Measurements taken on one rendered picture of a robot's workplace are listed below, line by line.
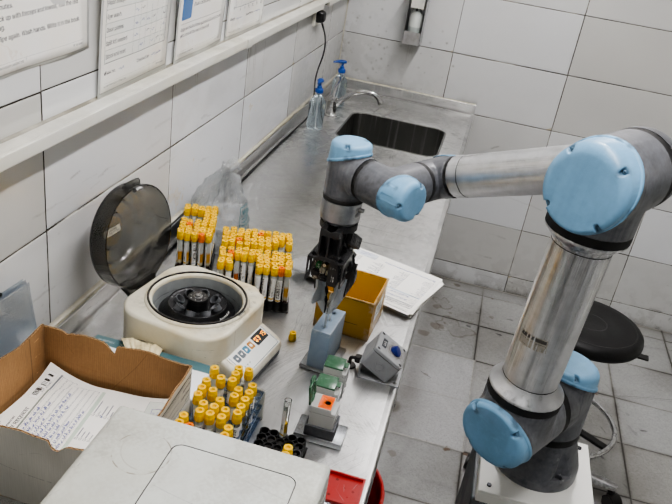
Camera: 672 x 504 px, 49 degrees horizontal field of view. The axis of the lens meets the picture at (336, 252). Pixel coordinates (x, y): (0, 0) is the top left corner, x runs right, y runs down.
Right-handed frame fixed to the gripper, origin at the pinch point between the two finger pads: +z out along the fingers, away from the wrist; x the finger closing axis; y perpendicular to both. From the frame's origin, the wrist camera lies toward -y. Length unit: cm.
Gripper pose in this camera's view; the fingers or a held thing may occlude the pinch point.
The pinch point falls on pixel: (328, 305)
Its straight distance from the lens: 145.8
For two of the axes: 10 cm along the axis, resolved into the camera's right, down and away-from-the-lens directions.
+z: -1.5, 8.8, 4.6
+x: 9.3, 2.7, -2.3
